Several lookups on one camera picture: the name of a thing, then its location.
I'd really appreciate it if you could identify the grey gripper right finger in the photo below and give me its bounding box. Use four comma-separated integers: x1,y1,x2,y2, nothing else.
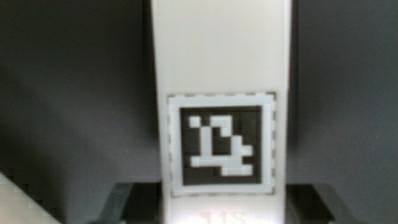
284,184,355,224

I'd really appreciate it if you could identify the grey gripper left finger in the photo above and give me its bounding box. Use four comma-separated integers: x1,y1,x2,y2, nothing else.
88,182,159,224

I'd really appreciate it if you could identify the white desk leg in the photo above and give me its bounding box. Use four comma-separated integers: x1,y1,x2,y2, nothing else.
0,172,60,224
151,0,293,224

